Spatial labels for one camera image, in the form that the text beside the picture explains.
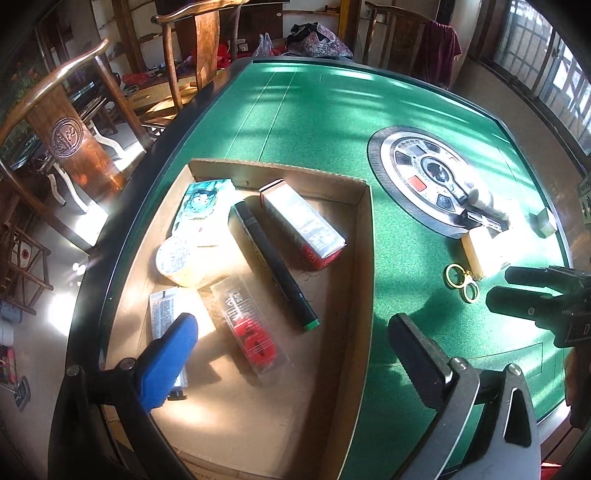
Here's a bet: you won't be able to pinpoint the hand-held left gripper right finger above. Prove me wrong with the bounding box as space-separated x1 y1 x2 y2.
387 313 542 480

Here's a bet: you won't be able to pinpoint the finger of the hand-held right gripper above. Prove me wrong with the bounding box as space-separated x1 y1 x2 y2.
485 285 571 329
504 265 578 289

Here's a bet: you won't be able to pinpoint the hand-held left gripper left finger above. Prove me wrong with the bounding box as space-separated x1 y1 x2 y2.
48 312 200 480

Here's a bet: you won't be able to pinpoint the grey tube with black cap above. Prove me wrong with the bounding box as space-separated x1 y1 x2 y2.
148 287 218 401

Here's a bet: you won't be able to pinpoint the cream power bank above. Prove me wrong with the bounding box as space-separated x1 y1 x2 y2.
462 226 509 280

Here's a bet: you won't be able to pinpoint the gold scissors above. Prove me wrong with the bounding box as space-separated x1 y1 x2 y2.
444 263 479 304

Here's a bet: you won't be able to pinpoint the small white box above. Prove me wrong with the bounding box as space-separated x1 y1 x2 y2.
529 207 558 238

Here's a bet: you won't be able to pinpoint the clear case with red item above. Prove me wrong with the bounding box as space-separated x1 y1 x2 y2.
210 273 294 386

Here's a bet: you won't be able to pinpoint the slim white bottle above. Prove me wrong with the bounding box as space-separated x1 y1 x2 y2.
464 187 495 210

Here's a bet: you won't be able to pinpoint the yellow tape roll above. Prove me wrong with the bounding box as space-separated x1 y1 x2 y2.
156 235 218 288

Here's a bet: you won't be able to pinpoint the shallow cardboard box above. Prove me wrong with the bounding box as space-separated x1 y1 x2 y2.
102 158 376 480

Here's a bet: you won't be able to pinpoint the black marker with green cap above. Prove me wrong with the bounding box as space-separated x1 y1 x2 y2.
229 199 320 332

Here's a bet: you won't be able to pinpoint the teal cartoon printed box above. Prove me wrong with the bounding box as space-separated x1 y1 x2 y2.
171 178 236 247

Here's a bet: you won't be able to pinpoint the grey box with red end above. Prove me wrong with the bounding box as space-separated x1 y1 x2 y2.
259 179 347 271

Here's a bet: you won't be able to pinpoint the person's right hand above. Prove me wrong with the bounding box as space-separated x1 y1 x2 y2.
564 346 591 431

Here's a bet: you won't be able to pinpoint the round dice control panel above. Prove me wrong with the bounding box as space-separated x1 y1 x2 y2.
367 124 511 240

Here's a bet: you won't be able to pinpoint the bamboo stool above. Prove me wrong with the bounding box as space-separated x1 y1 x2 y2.
0 194 54 319

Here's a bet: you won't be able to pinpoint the white curved table leg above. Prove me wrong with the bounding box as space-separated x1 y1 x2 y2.
46 124 125 215

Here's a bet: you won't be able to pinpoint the barred window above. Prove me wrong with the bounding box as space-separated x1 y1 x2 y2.
478 0 591 158

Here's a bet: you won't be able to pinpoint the maroon cloth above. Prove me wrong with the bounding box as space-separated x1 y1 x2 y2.
412 19 462 89

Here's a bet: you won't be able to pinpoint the wooden chair with carved medallion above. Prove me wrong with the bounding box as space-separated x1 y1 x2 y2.
0 38 153 259

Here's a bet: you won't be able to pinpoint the wooden low table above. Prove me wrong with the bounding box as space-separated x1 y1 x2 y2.
117 69 197 116

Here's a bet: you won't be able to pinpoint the dark wooden chair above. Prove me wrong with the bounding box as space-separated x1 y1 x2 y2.
362 0 444 77

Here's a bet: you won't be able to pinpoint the floral bag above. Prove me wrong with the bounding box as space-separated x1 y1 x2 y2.
286 23 354 59

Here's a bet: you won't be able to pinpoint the clear plastic bag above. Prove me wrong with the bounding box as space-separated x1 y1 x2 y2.
253 33 280 58

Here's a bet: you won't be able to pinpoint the wooden chair with curved rail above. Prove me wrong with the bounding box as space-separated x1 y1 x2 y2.
150 0 245 114

